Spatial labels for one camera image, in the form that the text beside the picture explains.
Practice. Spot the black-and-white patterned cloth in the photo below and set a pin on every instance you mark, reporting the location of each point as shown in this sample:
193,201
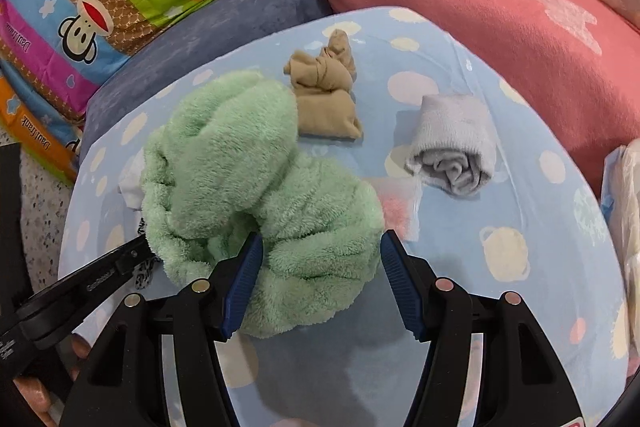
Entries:
146,272

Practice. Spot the clear plastic packet pink content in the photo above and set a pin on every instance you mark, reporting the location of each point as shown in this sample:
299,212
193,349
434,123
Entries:
397,209

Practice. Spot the person's left hand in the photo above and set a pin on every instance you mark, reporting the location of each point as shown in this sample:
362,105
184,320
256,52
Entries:
81,352

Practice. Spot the grey rolled sock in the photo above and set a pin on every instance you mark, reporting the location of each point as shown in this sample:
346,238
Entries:
450,142

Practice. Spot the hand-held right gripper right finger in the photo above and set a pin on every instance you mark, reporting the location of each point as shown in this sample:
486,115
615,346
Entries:
400,284

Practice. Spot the tan stockings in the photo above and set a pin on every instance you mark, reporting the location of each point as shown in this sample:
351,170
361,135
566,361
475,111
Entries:
325,107

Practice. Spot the blue-grey cushion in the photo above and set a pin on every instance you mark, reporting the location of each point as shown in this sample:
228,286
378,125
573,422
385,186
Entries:
200,37

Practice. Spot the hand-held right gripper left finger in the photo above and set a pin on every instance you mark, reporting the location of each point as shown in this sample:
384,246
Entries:
245,284

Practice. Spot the blue planet-print tablecloth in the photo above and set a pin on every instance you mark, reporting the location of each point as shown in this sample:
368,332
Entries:
500,307

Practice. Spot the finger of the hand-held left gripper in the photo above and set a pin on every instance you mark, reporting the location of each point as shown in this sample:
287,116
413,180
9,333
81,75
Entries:
90,287

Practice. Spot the pink blanket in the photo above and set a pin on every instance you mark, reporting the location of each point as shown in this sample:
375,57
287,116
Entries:
475,32

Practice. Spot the green fluffy towel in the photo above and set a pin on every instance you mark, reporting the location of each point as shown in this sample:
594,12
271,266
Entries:
225,167

